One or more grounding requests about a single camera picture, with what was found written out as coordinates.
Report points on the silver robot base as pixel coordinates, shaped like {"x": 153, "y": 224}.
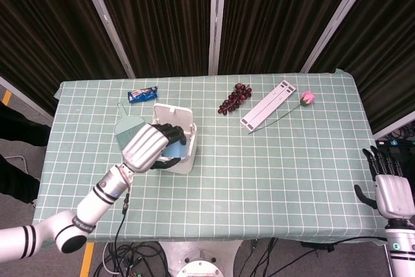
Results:
{"x": 201, "y": 259}

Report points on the white partition frame post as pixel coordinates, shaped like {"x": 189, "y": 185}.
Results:
{"x": 105, "y": 20}
{"x": 337, "y": 20}
{"x": 215, "y": 20}

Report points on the white plastic box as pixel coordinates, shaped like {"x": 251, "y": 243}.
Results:
{"x": 181, "y": 134}

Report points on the dark brown curtain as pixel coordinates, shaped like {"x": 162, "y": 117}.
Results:
{"x": 162, "y": 17}

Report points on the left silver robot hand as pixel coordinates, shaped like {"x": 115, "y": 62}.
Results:
{"x": 146, "y": 147}

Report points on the dark red grape bunch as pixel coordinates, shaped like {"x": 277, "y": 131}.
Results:
{"x": 233, "y": 98}

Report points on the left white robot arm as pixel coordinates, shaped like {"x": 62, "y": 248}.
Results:
{"x": 81, "y": 209}

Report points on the green checkered tablecloth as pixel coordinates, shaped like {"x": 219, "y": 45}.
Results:
{"x": 243, "y": 166}

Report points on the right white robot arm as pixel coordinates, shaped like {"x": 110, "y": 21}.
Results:
{"x": 400, "y": 248}

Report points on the pink artificial rose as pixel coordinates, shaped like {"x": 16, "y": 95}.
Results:
{"x": 307, "y": 98}

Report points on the white folding laptop stand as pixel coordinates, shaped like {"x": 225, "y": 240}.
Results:
{"x": 269, "y": 105}

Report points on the green mini brush with dustpan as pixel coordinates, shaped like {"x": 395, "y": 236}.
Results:
{"x": 128, "y": 126}

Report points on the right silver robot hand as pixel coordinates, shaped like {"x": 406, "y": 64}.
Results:
{"x": 389, "y": 189}

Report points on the blue snack wrapper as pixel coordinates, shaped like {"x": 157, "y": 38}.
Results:
{"x": 142, "y": 94}

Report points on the blue foam cube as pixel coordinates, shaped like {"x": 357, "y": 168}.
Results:
{"x": 175, "y": 153}

